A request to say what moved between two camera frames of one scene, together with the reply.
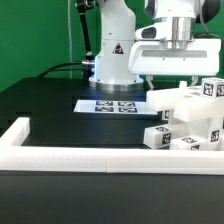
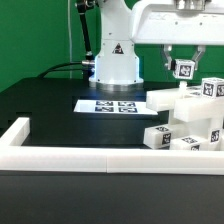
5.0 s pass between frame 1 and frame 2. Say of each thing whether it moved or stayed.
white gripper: moved
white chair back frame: stayed
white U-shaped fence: stayed
